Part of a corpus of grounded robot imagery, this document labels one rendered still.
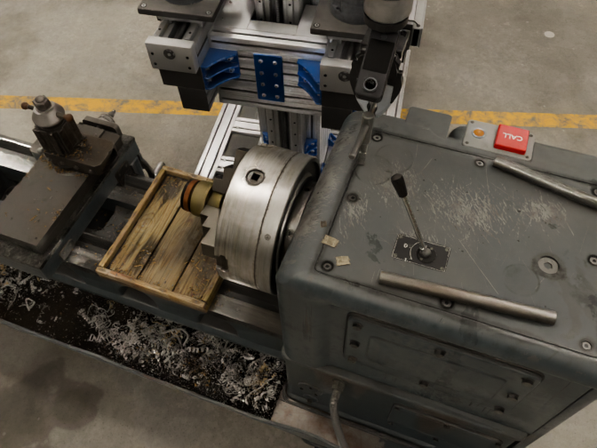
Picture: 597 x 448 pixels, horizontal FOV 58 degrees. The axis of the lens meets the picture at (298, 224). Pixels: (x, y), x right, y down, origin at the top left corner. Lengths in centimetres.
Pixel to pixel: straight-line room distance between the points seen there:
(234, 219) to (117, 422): 134
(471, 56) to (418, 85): 41
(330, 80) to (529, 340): 89
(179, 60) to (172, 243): 52
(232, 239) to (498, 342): 52
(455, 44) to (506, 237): 254
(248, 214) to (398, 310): 35
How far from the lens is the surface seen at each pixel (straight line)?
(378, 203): 102
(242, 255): 108
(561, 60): 355
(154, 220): 150
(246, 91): 181
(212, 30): 172
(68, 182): 154
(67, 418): 232
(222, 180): 121
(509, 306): 93
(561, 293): 100
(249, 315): 133
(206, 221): 118
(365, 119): 99
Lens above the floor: 207
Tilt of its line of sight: 56 degrees down
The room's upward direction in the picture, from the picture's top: 2 degrees counter-clockwise
